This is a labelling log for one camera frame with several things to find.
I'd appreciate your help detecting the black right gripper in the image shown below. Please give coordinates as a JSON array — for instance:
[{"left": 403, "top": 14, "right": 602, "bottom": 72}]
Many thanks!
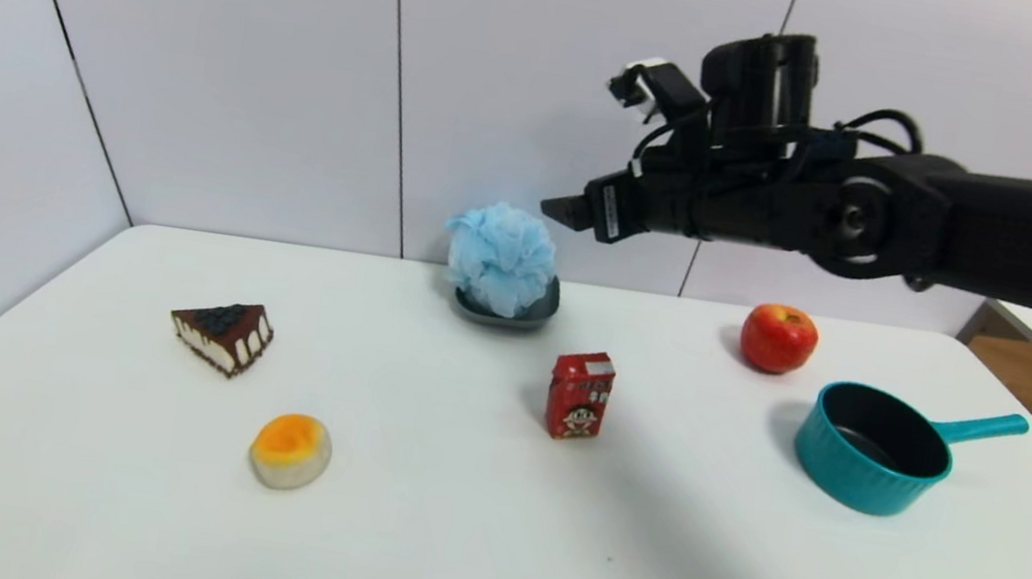
[{"left": 535, "top": 148, "right": 711, "bottom": 258}]

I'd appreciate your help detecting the light blue mesh bath sponge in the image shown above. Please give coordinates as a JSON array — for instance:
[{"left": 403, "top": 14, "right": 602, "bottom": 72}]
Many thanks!
[{"left": 434, "top": 194, "right": 565, "bottom": 325}]

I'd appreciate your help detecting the grey rounded square dish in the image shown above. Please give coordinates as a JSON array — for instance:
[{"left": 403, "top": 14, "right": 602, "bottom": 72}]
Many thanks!
[{"left": 449, "top": 263, "right": 565, "bottom": 338}]

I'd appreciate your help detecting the red milk carton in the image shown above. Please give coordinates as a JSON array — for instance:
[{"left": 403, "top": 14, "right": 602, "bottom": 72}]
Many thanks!
[{"left": 542, "top": 345, "right": 619, "bottom": 446}]

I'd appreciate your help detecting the red apple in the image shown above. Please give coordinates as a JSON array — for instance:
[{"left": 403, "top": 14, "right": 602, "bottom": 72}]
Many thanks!
[{"left": 735, "top": 300, "right": 823, "bottom": 380}]

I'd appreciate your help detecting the orange topped egg tart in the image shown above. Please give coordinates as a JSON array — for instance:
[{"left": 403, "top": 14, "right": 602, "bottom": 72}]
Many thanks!
[{"left": 244, "top": 407, "right": 337, "bottom": 497}]

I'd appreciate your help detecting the chocolate blueberry cake slice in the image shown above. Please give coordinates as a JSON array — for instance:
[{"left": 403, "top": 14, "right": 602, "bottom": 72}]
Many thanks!
[{"left": 163, "top": 292, "right": 278, "bottom": 384}]

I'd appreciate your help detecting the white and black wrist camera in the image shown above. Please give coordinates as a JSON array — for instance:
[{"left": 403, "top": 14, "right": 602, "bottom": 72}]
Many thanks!
[{"left": 604, "top": 51, "right": 712, "bottom": 133}]

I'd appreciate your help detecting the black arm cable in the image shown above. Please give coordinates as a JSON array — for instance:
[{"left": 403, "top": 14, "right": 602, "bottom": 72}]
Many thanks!
[{"left": 834, "top": 102, "right": 930, "bottom": 162}]

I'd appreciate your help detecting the teal saucepan with handle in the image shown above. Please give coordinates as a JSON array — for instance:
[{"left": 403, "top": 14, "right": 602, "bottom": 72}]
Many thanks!
[{"left": 785, "top": 374, "right": 1032, "bottom": 535}]

